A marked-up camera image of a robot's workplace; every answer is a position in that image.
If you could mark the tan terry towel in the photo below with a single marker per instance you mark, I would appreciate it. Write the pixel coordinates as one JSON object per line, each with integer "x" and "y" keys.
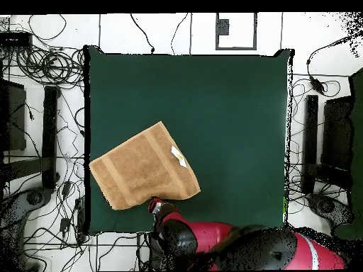
{"x": 141, "y": 170}

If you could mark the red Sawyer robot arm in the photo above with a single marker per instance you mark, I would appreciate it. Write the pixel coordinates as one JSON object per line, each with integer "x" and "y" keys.
{"x": 210, "y": 235}

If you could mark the dark flat panel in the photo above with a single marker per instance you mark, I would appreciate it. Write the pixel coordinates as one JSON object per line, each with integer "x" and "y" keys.
{"x": 14, "y": 119}
{"x": 337, "y": 133}

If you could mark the dark green table cloth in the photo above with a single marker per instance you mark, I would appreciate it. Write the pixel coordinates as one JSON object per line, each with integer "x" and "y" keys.
{"x": 227, "y": 113}

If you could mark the dark swivel chair base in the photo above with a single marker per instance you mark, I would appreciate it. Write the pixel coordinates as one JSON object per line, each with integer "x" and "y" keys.
{"x": 34, "y": 198}
{"x": 329, "y": 206}

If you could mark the black stand bar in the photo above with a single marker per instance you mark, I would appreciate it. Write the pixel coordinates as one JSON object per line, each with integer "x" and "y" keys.
{"x": 51, "y": 136}
{"x": 311, "y": 127}

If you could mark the small grey floor box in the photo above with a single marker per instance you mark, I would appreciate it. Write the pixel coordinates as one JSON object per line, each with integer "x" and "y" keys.
{"x": 223, "y": 27}

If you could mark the black electronics box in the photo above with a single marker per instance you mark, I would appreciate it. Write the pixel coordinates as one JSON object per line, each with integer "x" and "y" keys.
{"x": 15, "y": 39}

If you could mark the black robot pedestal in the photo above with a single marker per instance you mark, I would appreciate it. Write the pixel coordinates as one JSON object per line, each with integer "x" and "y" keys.
{"x": 154, "y": 255}

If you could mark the grey square floor frame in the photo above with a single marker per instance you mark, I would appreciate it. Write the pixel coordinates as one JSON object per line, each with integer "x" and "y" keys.
{"x": 235, "y": 48}

